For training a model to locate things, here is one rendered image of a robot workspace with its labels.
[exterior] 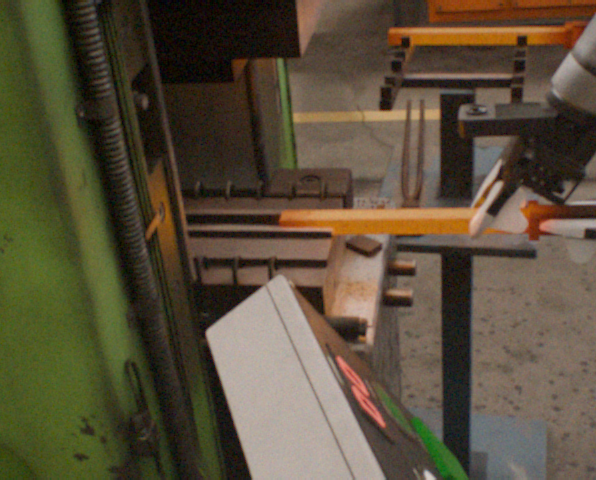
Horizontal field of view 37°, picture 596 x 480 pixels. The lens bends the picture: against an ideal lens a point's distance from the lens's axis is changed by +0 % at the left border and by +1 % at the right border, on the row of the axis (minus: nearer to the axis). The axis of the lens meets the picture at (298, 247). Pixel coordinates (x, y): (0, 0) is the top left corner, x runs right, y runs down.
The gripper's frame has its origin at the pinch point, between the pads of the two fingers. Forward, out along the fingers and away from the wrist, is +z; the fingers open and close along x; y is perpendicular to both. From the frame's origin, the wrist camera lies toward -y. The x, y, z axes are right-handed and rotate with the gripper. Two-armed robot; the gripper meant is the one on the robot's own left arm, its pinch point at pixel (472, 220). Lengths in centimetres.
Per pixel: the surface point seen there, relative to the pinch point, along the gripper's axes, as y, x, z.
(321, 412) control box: -18, -58, -12
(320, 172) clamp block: -18.4, 17.9, 13.0
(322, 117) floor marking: -5, 260, 119
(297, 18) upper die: -31.0, -12.1, -18.3
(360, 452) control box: -16, -62, -14
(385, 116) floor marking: 19, 260, 106
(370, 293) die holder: -7.1, -4.4, 13.9
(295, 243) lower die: -19.0, -4.1, 12.1
